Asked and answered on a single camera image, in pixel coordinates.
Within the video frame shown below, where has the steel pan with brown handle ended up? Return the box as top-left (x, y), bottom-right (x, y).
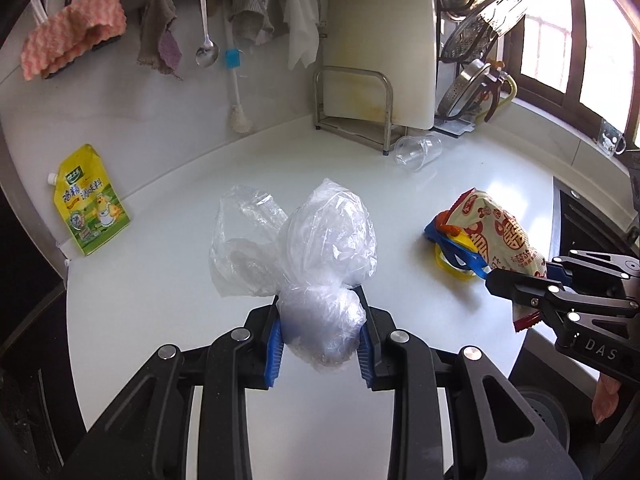
top-left (435, 57), bottom-right (506, 122)

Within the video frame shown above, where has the yellow seasoning pouch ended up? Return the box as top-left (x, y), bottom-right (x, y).
top-left (47, 143), bottom-right (132, 257)

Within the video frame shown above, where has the white hanging cloth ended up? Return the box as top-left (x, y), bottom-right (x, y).
top-left (284, 0), bottom-right (321, 72)

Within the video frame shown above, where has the clear plastic bag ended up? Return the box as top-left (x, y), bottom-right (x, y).
top-left (209, 177), bottom-right (377, 373)

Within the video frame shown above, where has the black lid rack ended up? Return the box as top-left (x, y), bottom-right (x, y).
top-left (432, 10), bottom-right (481, 136)

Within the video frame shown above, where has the black sink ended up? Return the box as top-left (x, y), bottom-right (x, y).
top-left (552, 176), bottom-right (640, 261)

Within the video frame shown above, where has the metal spoon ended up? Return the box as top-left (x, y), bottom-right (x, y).
top-left (194, 0), bottom-right (220, 67)

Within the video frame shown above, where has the clear plastic cup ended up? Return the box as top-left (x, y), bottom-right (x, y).
top-left (394, 135), bottom-right (444, 172)

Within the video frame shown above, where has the yellow gas hose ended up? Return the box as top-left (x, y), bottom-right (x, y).
top-left (487, 72), bottom-right (519, 123)

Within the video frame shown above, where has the blue plastic toy piece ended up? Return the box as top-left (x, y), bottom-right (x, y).
top-left (424, 220), bottom-right (490, 280)

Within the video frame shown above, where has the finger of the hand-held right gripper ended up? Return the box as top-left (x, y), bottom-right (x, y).
top-left (546, 251), bottom-right (640, 286)
top-left (484, 267), bottom-right (640, 348)

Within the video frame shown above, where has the purple hanging cloth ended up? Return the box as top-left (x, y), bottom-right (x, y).
top-left (157, 27), bottom-right (184, 81)

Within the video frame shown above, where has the pink wavy cloth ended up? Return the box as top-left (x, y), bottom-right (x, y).
top-left (20, 0), bottom-right (128, 81)

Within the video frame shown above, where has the brown hanging cloth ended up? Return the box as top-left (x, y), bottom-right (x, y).
top-left (137, 0), bottom-right (177, 68)

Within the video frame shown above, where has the printed snack bag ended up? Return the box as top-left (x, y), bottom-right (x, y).
top-left (434, 187), bottom-right (551, 333)

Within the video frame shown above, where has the printed glass mug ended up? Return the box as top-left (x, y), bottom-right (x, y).
top-left (596, 121), bottom-right (628, 158)

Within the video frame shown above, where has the orange plastic piece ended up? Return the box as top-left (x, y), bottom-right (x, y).
top-left (434, 209), bottom-right (460, 237)

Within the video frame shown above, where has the white cutting board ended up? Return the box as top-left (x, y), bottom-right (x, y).
top-left (320, 0), bottom-right (438, 131)

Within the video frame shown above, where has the yellow plastic ring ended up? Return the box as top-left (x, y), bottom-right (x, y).
top-left (434, 242), bottom-right (478, 279)

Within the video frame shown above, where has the brown window frame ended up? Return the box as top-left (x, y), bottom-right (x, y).
top-left (502, 0), bottom-right (640, 147)

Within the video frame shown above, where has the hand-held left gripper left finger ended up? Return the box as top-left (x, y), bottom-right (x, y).
top-left (62, 296), bottom-right (288, 480)

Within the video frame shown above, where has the white bottle brush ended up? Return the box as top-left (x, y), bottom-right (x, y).
top-left (223, 10), bottom-right (256, 134)

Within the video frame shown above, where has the metal cutting board rack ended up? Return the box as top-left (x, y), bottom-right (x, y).
top-left (313, 66), bottom-right (392, 156)

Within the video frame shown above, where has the person's right hand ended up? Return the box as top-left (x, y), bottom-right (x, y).
top-left (591, 372), bottom-right (622, 423)

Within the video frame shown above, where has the grey hanging cloth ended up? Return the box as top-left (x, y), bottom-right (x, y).
top-left (230, 0), bottom-right (275, 46)

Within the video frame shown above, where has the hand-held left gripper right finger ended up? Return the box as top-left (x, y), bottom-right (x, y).
top-left (350, 285), bottom-right (576, 480)

